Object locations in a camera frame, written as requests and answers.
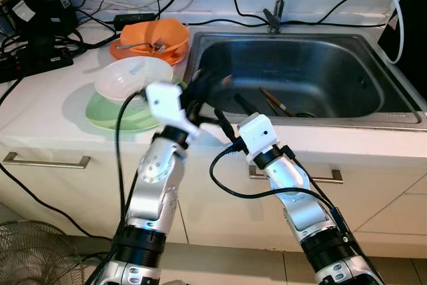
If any stainless steel sink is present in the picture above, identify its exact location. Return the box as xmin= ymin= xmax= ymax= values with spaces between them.
xmin=181 ymin=30 xmax=427 ymax=132

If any wire fan guard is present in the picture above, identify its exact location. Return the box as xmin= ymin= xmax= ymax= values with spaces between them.
xmin=0 ymin=220 xmax=87 ymax=285

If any white bowl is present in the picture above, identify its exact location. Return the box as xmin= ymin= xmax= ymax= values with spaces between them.
xmin=95 ymin=56 xmax=175 ymax=102

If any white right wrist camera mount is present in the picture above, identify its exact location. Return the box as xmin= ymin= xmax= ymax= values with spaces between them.
xmin=238 ymin=115 xmax=276 ymax=164

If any black labelled power adapter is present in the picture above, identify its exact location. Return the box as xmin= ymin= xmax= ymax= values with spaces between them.
xmin=0 ymin=0 xmax=79 ymax=40

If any white hose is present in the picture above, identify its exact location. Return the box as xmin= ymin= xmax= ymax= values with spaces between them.
xmin=364 ymin=0 xmax=406 ymax=64

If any orange bowl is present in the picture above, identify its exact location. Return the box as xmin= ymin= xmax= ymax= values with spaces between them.
xmin=110 ymin=19 xmax=189 ymax=65

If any black appliance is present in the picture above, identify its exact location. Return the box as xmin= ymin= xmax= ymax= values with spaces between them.
xmin=379 ymin=0 xmax=427 ymax=95

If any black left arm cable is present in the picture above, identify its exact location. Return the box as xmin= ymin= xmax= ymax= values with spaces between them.
xmin=115 ymin=88 xmax=151 ymax=232

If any white kitchen cabinet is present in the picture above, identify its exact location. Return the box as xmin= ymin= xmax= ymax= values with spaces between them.
xmin=0 ymin=128 xmax=427 ymax=259

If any orange plate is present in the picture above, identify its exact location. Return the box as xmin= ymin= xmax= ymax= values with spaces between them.
xmin=110 ymin=45 xmax=187 ymax=67

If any brown wooden chopstick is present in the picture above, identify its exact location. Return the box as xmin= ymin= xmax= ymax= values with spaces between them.
xmin=259 ymin=87 xmax=288 ymax=116
xmin=267 ymin=91 xmax=293 ymax=115

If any small black adapter box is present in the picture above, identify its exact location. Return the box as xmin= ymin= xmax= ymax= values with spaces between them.
xmin=115 ymin=13 xmax=157 ymax=30

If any metal drawer handle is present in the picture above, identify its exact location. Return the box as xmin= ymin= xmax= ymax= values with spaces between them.
xmin=2 ymin=152 xmax=91 ymax=169
xmin=248 ymin=165 xmax=344 ymax=184

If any metal fork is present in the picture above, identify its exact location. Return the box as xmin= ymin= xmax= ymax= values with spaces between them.
xmin=120 ymin=40 xmax=169 ymax=53

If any black power strip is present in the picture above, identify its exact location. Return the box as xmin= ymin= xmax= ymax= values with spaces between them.
xmin=0 ymin=46 xmax=74 ymax=84

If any long black power cable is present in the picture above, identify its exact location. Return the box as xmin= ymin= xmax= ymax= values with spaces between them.
xmin=0 ymin=78 xmax=114 ymax=240

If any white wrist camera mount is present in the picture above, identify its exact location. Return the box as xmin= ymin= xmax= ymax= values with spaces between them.
xmin=238 ymin=115 xmax=276 ymax=164
xmin=145 ymin=83 xmax=201 ymax=135

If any green plate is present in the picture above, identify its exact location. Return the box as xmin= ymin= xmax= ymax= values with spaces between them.
xmin=85 ymin=78 xmax=191 ymax=132

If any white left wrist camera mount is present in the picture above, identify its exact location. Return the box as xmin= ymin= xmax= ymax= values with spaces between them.
xmin=145 ymin=83 xmax=201 ymax=135

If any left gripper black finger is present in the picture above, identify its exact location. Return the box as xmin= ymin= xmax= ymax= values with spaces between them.
xmin=190 ymin=70 xmax=224 ymax=95
xmin=203 ymin=79 xmax=233 ymax=109

